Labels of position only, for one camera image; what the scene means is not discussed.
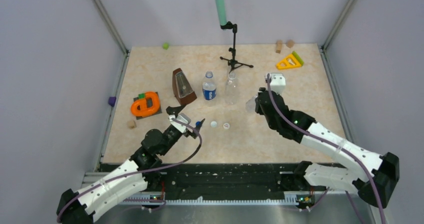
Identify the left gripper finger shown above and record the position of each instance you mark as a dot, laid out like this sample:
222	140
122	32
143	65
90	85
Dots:
175	110
201	124

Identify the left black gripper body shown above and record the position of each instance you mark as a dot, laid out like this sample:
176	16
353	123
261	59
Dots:
187	133

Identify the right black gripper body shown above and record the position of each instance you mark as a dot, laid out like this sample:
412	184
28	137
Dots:
259	111

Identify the clear bottle red label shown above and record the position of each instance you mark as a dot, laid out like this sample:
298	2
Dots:
251	104

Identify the clear bottle white cap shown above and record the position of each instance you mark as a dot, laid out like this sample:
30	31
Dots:
231	89

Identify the clear Pepsi plastic bottle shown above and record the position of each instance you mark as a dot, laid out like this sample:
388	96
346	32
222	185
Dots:
209	88

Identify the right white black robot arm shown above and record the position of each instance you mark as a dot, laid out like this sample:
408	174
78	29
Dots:
371	175

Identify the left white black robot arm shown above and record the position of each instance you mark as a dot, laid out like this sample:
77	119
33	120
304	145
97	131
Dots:
87	205

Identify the brown wooden metronome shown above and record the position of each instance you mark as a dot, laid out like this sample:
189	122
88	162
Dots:
182	89

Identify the small wooden cube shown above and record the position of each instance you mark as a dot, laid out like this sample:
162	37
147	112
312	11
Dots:
131	124

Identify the yellow plastic toy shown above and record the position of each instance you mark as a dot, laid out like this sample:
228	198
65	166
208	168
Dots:
288	62

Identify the black tripod stand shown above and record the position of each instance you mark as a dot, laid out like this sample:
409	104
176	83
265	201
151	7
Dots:
233	63

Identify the green cylinder stick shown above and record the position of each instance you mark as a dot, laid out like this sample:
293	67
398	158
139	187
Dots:
298	58

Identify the purple block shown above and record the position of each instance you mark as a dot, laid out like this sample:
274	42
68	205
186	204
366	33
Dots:
112	101

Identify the tall wooden block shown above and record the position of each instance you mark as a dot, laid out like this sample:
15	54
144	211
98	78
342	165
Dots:
279	45

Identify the mint green microphone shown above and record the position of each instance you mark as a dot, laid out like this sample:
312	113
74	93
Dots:
221	12

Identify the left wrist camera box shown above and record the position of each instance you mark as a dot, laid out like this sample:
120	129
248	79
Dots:
179	121

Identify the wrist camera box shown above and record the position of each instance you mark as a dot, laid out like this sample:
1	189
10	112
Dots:
276	82
179	121

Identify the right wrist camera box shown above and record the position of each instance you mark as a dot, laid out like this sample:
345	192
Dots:
276	82

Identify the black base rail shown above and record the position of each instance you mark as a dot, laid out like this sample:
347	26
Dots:
229	182

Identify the white slotted cable duct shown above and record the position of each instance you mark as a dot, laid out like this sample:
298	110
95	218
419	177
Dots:
146	200

